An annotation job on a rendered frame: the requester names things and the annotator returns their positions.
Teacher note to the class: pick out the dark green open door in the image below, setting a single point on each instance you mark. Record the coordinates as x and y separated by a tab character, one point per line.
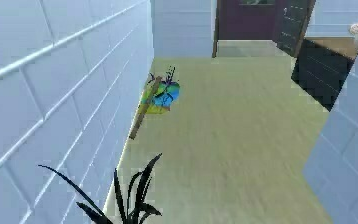
292	28

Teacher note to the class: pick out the black cabinet with wooden top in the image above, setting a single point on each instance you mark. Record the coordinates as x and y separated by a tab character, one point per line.
320	71

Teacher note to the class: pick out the dark maroon room door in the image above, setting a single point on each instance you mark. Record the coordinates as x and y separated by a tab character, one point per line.
247	20

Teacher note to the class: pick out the brown wooden bat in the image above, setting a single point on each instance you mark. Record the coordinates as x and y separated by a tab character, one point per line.
146	106

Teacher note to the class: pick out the dark leafy houseplant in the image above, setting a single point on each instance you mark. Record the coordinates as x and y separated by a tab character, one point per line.
137	203

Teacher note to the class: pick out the blue green patterned ball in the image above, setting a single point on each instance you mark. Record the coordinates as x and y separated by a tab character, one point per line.
165	95

